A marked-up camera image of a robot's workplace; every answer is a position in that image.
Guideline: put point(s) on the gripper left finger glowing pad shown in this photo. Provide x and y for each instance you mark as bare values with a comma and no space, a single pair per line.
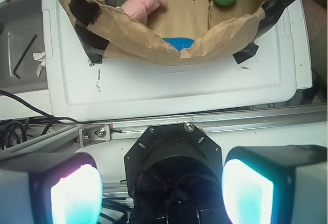
50,188

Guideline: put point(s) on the aluminium rail frame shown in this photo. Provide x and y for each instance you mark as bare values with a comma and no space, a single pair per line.
295,125

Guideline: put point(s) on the pink plush toy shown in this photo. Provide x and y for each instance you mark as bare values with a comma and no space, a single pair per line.
139,10

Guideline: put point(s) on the black allen key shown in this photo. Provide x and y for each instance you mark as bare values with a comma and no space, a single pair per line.
23,56

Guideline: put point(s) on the blue plastic bottle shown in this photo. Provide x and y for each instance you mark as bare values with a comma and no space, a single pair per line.
178,44

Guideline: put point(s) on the black octagonal mount plate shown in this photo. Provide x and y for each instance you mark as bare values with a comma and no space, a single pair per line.
175,179

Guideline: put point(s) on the white plastic tray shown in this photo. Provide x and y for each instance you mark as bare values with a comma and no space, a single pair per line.
121,88

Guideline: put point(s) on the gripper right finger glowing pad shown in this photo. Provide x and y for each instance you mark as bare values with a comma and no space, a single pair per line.
276,184

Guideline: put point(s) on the brown paper bag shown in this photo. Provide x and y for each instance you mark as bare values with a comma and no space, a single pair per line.
218,31

